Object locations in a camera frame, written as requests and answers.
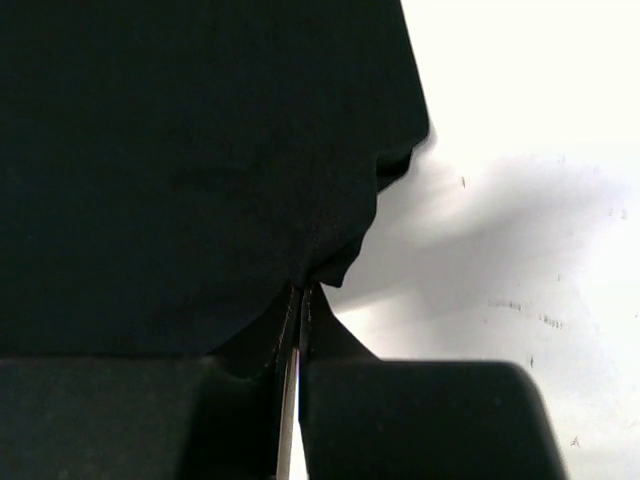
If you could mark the black t shirt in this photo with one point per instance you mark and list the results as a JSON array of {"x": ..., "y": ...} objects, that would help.
[{"x": 169, "y": 167}]

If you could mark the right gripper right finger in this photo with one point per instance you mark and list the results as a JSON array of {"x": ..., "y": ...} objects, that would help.
[{"x": 363, "y": 417}]

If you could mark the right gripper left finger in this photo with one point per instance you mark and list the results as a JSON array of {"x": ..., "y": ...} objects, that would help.
[{"x": 226, "y": 415}]

